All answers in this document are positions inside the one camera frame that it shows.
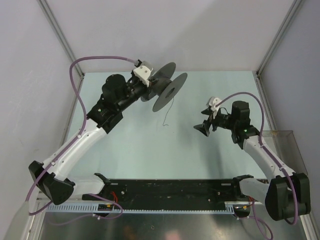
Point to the aluminium corner post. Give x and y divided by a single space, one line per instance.
57 30
280 34

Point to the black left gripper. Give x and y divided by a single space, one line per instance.
147 88

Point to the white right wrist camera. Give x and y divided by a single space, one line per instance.
214 105

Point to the clear plastic bin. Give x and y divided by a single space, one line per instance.
284 145

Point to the left aluminium corner post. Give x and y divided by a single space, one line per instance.
57 30

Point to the right aluminium corner post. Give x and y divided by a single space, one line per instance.
280 34

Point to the grey slotted cable duct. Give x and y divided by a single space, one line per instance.
105 208

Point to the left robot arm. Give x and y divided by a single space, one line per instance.
51 175

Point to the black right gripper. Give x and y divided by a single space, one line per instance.
204 128

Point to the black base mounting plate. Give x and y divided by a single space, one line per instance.
171 194

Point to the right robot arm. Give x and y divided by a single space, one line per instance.
287 193

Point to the dark perforated cable spool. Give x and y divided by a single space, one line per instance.
163 86

